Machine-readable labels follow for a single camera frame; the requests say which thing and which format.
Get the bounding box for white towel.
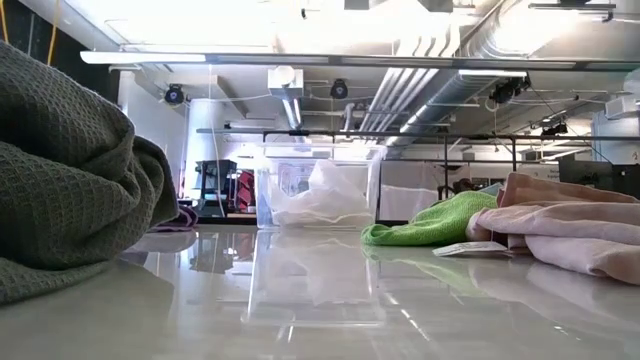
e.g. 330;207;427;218
269;158;376;229

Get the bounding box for light green towel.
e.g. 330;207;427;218
360;190;500;248

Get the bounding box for purple towel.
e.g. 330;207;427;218
148;204;199;234

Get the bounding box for pink towel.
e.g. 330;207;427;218
432;172;640;287

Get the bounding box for olive gray waffle towel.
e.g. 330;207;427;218
0;39;180;306

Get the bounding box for red background object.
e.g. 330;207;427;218
235;169;257;214

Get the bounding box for white partition panel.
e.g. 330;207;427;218
378;162;474;222

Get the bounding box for black ceiling spotlight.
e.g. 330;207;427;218
329;78;350;100
164;83;185;106

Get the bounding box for white ceiling box unit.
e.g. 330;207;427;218
267;65;305;100

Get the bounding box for black equipment cart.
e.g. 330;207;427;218
193;159;239;217

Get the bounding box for white ceiling pipes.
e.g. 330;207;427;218
357;22;461;134

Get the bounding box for white round column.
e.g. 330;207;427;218
183;98;227;201

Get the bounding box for black track light cluster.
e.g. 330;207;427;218
489;75;531;105

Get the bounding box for long ceiling light strip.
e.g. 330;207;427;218
79;49;640;72

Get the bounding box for black background rig frame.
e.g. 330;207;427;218
262;130;640;201

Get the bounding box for silver round air duct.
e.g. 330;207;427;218
384;0;581;147

